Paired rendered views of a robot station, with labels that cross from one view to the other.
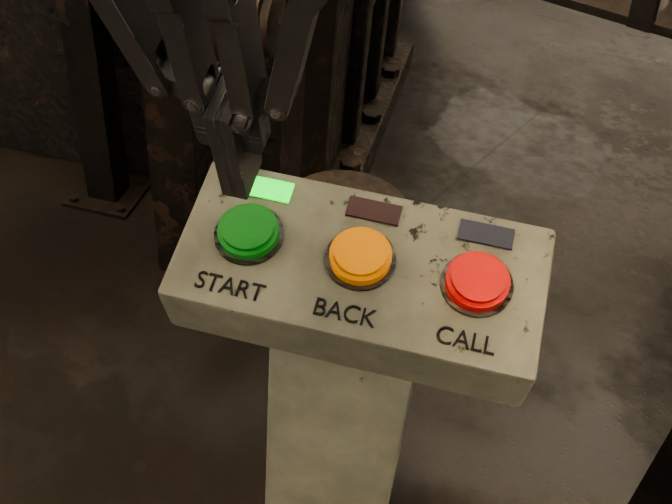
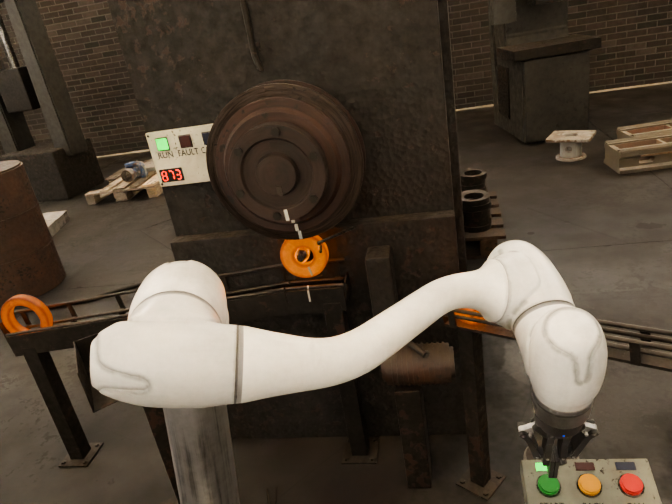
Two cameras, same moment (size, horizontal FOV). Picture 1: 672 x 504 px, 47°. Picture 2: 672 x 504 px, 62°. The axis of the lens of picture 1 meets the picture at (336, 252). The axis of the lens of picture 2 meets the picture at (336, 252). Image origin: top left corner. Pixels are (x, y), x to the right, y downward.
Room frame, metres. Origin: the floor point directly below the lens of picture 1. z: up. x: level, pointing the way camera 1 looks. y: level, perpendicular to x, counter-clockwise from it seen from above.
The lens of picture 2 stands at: (-0.43, 0.36, 1.52)
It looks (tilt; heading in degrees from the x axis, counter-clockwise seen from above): 23 degrees down; 2
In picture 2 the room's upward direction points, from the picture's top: 10 degrees counter-clockwise
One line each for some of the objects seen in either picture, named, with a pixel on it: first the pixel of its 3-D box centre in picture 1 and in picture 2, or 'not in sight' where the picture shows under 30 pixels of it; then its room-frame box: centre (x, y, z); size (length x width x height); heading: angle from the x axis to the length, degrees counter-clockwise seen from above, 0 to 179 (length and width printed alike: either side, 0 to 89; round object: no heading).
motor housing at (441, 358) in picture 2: (206, 134); (424, 415); (1.03, 0.22, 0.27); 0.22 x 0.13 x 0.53; 80
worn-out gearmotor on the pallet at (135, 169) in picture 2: not in sight; (137, 168); (5.55, 2.50, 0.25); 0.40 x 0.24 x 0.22; 170
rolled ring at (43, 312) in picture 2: not in sight; (26, 317); (1.42, 1.59, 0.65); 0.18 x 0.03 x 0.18; 82
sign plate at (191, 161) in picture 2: not in sight; (190, 155); (1.39, 0.83, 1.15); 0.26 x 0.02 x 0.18; 80
